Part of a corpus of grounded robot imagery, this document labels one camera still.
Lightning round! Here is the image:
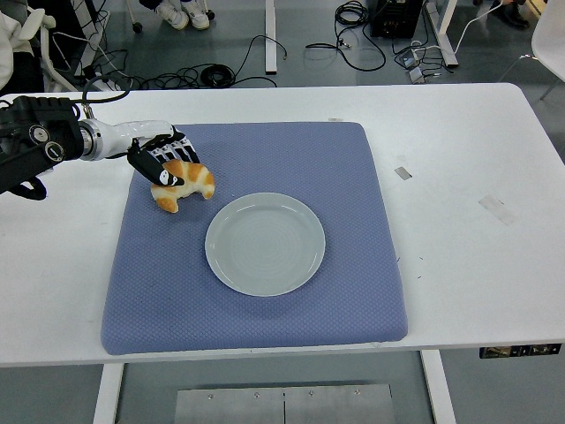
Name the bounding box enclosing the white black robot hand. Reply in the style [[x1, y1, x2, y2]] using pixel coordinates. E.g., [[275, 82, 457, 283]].
[[91, 118, 202, 188]]

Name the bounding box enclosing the croissant bread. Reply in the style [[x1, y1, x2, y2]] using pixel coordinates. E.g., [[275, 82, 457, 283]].
[[149, 158, 216, 215]]

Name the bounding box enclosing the chair leg with black caster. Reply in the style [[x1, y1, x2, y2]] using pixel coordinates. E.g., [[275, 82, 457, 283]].
[[124, 0, 145, 34]]

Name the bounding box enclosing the white office chair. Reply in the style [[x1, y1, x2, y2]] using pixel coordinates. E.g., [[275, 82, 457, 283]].
[[15, 6, 80, 94]]

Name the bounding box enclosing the person's white shoe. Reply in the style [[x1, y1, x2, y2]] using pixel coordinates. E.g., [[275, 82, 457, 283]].
[[183, 0, 211, 31], [154, 0, 190, 31]]

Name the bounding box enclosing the seated person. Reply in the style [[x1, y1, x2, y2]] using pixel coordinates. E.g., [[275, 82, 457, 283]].
[[0, 11, 21, 95]]

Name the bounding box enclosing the blue quilted mat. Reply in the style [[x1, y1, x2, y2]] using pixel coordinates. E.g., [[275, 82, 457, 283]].
[[100, 121, 410, 357]]

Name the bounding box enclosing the white background desk leg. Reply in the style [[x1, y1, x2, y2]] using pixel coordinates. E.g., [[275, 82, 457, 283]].
[[264, 0, 278, 74], [434, 0, 459, 68]]

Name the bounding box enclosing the grey round plate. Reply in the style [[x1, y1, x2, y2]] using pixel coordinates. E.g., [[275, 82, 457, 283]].
[[204, 192, 327, 298]]

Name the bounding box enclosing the white table leg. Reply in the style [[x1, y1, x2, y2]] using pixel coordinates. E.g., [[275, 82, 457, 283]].
[[418, 351, 458, 424], [91, 362, 124, 424]]

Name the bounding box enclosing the black equipment box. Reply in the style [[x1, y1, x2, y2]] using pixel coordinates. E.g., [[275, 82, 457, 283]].
[[369, 0, 418, 39]]

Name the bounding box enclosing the grey floor power strip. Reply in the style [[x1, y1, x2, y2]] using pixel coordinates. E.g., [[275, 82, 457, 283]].
[[396, 47, 428, 85]]

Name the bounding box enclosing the large clear tape piece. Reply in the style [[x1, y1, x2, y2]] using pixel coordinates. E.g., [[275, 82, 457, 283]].
[[478, 194, 516, 226]]

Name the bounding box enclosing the white shell chair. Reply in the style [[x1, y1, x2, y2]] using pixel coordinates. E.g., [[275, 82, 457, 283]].
[[498, 6, 565, 102]]

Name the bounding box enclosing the table height control panel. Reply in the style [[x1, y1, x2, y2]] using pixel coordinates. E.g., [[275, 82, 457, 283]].
[[479, 343, 562, 360]]

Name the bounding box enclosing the small black cable coil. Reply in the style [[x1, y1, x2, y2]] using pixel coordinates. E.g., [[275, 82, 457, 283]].
[[200, 64, 237, 87]]

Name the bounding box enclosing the black cable with plug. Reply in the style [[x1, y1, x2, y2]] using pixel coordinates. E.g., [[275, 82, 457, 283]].
[[229, 34, 289, 87]]

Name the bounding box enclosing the large black cable coil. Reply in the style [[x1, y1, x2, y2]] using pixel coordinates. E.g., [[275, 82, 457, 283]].
[[305, 0, 388, 72]]

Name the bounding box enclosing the white cable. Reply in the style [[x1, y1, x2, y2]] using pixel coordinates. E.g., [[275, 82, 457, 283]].
[[453, 0, 504, 55]]

